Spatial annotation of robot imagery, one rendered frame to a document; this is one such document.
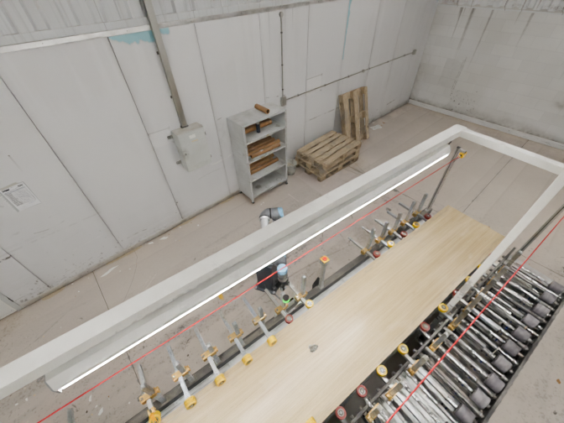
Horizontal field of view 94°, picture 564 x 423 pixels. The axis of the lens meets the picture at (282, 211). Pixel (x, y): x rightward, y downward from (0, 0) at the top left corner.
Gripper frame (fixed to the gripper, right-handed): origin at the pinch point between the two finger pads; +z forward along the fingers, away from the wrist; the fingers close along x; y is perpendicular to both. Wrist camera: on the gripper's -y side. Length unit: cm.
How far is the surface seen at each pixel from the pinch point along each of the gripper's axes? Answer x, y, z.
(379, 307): -66, 69, 11
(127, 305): -39, -92, -145
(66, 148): 252, -117, -83
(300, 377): -66, -30, 11
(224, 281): -46, -59, -136
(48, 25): 258, -74, -194
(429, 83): 287, 728, 36
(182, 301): -45, -76, -137
